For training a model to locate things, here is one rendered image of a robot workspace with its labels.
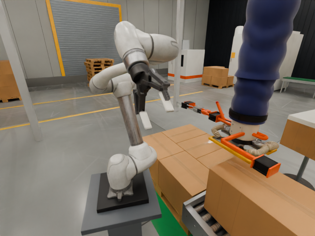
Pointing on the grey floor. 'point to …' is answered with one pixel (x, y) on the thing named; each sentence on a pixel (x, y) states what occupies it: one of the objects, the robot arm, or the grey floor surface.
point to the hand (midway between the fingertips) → (157, 118)
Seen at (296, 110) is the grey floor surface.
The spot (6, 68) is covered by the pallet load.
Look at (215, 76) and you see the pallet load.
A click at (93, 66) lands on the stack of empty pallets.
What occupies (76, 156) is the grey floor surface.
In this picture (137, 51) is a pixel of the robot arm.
